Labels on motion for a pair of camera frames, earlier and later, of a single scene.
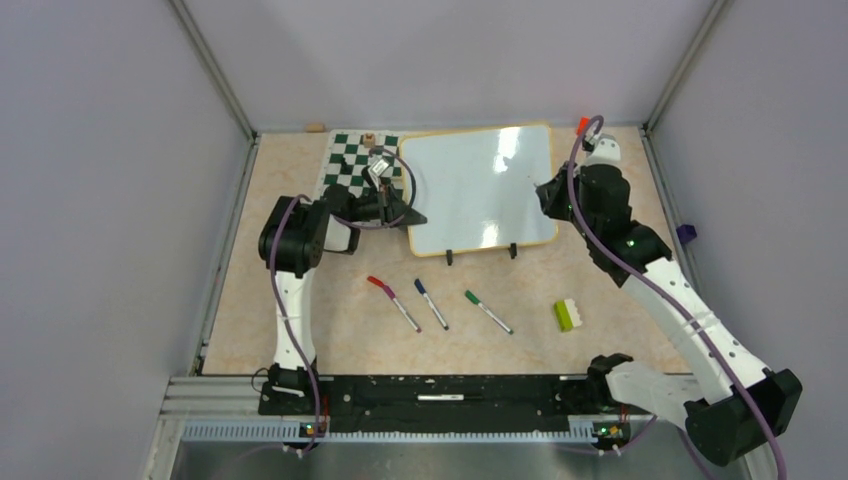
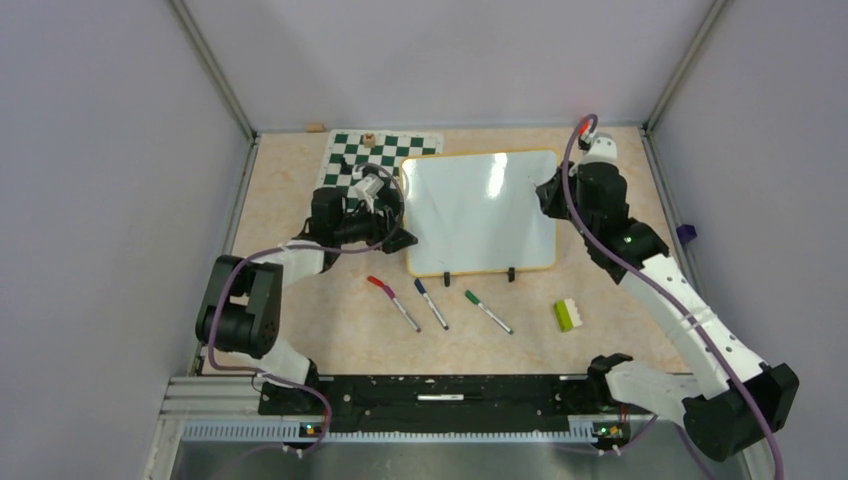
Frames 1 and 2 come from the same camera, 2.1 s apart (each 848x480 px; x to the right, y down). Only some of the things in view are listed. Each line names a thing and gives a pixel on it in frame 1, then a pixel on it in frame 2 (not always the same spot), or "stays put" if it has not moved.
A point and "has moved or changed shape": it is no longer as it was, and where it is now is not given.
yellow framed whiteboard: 476,187 has moved or changed shape
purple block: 686,233 stays put
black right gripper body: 558,203 stays put
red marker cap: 376,281 stays put
